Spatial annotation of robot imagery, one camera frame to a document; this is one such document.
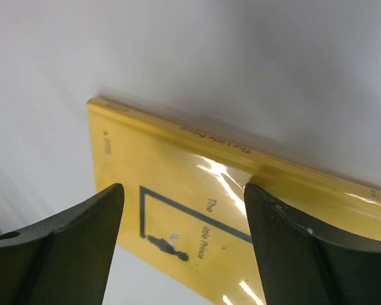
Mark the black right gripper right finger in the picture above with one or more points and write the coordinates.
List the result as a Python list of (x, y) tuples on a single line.
[(303, 260)]

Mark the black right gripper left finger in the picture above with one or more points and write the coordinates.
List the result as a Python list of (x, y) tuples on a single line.
[(65, 258)]

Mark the yellow hangman book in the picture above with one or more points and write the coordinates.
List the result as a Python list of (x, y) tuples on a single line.
[(184, 209)]

